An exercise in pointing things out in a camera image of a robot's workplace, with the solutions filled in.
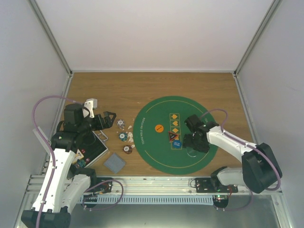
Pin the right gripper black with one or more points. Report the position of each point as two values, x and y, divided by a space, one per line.
187 142

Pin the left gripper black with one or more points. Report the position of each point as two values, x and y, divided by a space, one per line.
108 123

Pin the clear acrylic dealer button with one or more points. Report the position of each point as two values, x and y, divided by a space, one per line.
192 152

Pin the blue small blind button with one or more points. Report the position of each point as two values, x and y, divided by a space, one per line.
176 144

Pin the red black triangle all-in marker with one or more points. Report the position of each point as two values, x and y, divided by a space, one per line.
172 136

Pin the red black chip stack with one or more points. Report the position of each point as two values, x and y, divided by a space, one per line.
127 149

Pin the orange big blind button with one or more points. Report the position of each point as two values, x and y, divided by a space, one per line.
159 128

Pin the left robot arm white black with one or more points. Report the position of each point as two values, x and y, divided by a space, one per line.
55 202

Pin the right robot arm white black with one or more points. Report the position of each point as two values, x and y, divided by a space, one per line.
259 166

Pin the teal green 50 chip stack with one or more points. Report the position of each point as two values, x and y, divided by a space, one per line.
123 136

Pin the black aluminium poker case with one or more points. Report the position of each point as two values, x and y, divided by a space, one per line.
91 150

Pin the grey ribbed card tray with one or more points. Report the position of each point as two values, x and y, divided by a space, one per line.
114 163

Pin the green round poker mat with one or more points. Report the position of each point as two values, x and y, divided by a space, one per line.
155 148

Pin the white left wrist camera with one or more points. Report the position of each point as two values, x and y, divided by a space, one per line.
90 105

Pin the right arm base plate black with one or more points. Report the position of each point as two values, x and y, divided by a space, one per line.
207 185

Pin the grey slotted cable duct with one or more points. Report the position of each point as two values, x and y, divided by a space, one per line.
152 199

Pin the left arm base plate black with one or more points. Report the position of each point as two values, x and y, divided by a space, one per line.
102 188

